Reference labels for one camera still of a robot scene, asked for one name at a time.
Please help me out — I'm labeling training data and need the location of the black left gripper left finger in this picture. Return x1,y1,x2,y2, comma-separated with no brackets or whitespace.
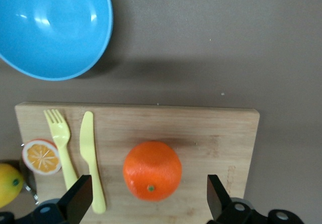
32,174,94,224

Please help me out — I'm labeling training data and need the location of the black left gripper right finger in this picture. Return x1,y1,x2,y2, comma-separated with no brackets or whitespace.
206,174,267,224

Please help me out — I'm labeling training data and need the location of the orange fruit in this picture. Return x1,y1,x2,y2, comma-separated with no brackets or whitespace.
122,140,183,202

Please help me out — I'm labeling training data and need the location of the yellow plastic knife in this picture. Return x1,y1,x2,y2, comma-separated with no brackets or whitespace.
79,111,107,214

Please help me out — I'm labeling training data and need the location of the toy orange slice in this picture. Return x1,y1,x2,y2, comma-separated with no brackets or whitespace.
21,138,62,176

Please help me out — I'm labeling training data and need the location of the wooden cutting board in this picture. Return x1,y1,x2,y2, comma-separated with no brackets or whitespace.
14,102,261,224

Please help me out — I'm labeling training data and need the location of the yellow plastic fork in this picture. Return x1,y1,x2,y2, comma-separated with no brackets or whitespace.
43,109,78,192

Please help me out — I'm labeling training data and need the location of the yellow lemon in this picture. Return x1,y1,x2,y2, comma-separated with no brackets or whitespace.
0,163,25,209

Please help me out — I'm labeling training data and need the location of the blue bowl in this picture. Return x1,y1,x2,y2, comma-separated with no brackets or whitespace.
0,0,114,81

